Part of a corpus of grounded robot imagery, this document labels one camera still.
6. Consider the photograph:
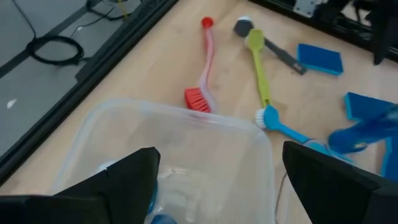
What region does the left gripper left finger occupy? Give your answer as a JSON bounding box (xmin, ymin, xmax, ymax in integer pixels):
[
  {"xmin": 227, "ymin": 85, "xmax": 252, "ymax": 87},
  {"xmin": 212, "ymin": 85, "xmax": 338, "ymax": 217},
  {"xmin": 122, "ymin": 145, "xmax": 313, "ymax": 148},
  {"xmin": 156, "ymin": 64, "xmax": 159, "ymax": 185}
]
[{"xmin": 0, "ymin": 146, "xmax": 162, "ymax": 224}]

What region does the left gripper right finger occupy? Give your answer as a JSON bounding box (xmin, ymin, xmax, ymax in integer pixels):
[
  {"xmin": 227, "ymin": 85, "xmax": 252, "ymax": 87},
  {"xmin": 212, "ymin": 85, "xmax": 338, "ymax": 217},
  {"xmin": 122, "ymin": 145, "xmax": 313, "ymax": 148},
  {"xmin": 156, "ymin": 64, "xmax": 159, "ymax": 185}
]
[{"xmin": 282, "ymin": 141, "xmax": 398, "ymax": 224}]

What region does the blue dish brush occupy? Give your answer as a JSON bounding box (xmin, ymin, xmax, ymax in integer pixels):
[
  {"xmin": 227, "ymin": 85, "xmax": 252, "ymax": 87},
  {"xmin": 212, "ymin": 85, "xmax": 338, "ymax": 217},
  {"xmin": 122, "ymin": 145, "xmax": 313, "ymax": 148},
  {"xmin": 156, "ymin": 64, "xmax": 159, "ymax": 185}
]
[{"xmin": 255, "ymin": 105, "xmax": 354, "ymax": 164}]

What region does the green dish brush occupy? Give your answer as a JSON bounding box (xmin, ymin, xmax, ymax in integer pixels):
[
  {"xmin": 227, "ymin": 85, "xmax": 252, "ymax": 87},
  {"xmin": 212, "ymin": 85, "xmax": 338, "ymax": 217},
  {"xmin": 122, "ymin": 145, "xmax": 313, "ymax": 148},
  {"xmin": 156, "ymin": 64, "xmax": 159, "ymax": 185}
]
[{"xmin": 245, "ymin": 28, "xmax": 272, "ymax": 109}]

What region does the red dish brush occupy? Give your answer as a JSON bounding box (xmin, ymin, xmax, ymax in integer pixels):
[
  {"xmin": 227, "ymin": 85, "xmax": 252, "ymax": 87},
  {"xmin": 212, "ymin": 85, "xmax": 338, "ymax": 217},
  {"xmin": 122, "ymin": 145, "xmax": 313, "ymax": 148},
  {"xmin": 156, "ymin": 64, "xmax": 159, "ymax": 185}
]
[{"xmin": 184, "ymin": 16, "xmax": 218, "ymax": 114}]

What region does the clear plastic bin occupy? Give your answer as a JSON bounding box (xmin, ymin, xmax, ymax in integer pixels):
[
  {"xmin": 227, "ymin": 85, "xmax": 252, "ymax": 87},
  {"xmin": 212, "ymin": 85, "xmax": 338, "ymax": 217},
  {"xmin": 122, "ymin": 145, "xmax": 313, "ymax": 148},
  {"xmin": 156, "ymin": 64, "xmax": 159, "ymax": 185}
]
[{"xmin": 51, "ymin": 98, "xmax": 277, "ymax": 224}]

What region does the black coiled cable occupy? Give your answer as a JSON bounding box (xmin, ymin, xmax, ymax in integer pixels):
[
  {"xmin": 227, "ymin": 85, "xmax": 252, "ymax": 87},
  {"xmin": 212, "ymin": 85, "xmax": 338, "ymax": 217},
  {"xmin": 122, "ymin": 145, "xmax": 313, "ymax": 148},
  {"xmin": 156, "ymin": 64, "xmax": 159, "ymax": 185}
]
[{"xmin": 25, "ymin": 35, "xmax": 85, "ymax": 67}]

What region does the grey dish brush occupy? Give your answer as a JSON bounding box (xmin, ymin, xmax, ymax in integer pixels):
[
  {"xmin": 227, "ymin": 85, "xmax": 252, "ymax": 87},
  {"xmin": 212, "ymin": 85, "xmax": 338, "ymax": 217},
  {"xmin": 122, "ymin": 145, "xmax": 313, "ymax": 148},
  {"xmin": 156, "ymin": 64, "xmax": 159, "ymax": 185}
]
[{"xmin": 233, "ymin": 16, "xmax": 308, "ymax": 76}]

